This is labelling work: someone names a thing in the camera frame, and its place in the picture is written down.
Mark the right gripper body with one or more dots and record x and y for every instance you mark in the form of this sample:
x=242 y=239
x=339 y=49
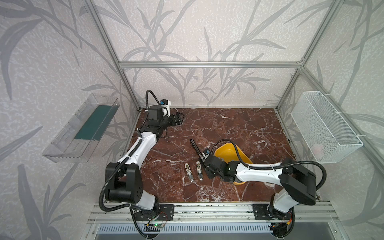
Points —
x=202 y=157

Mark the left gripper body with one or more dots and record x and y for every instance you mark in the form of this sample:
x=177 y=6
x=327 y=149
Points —
x=171 y=120

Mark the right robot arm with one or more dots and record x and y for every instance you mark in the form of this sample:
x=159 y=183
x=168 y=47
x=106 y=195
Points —
x=299 y=183

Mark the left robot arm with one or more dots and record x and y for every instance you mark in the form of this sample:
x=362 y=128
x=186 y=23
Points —
x=124 y=186

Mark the yellow plastic tray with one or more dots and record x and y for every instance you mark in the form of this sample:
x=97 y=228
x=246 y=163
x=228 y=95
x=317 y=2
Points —
x=227 y=153

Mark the green circuit board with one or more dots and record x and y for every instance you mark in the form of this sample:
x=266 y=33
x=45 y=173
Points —
x=155 y=227

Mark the clear plastic wall shelf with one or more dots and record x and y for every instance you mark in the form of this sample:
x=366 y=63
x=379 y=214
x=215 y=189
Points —
x=79 y=138

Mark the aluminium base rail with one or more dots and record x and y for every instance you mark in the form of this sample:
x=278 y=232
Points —
x=208 y=217

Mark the white wire basket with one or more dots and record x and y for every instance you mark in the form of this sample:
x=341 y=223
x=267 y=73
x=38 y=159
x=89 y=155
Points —
x=327 y=134

